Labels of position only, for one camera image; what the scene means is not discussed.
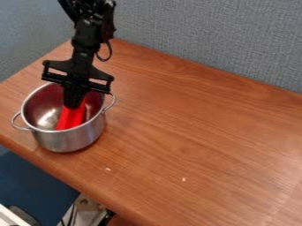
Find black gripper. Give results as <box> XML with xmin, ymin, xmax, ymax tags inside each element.
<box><xmin>41</xmin><ymin>41</ymin><xmax>114</xmax><ymax>109</ymax></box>

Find red rectangular block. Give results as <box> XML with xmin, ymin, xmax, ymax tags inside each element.
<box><xmin>54</xmin><ymin>101</ymin><xmax>85</xmax><ymax>131</ymax></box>

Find stainless steel pot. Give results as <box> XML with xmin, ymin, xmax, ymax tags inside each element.
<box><xmin>10</xmin><ymin>83</ymin><xmax>116</xmax><ymax>153</ymax></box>

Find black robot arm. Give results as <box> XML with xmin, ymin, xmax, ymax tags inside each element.
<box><xmin>41</xmin><ymin>0</ymin><xmax>116</xmax><ymax>109</ymax></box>

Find white object at corner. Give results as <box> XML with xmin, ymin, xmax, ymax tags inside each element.
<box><xmin>0</xmin><ymin>204</ymin><xmax>24</xmax><ymax>226</ymax></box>

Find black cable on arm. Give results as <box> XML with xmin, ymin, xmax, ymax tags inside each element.
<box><xmin>94</xmin><ymin>41</ymin><xmax>113</xmax><ymax>63</ymax></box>

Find metal table leg frame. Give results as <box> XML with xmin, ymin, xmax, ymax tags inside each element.
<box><xmin>57</xmin><ymin>194</ymin><xmax>114</xmax><ymax>226</ymax></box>

